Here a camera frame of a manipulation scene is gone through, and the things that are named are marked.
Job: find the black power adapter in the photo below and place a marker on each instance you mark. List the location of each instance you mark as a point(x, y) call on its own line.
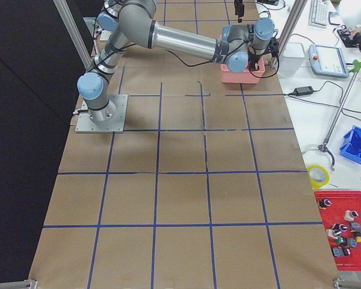
point(302, 91)

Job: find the brown paper table cover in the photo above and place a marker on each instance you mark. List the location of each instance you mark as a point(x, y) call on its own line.
point(205, 188)

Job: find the blue plastic bin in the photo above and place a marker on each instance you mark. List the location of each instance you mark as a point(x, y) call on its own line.
point(351, 147)

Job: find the yellow tape roll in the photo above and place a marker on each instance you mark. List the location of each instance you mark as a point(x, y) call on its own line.
point(318, 176)

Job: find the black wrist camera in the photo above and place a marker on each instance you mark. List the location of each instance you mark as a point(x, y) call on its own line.
point(273, 47)

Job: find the teach pendant tablet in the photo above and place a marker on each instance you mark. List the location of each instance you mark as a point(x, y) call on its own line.
point(327, 61)

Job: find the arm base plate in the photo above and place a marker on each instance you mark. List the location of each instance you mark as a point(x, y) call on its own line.
point(110, 119)

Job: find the pink plastic box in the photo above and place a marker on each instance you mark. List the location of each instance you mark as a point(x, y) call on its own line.
point(245, 77)

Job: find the white keyboard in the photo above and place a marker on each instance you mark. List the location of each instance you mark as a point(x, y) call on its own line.
point(318, 13)

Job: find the aluminium frame post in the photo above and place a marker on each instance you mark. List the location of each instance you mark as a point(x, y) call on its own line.
point(285, 22)

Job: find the white square box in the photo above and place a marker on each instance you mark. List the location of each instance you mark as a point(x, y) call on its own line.
point(292, 57)

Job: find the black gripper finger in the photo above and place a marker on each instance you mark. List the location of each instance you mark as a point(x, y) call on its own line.
point(254, 66)
point(240, 11)

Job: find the red tray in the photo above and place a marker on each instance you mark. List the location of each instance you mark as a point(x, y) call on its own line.
point(340, 211)

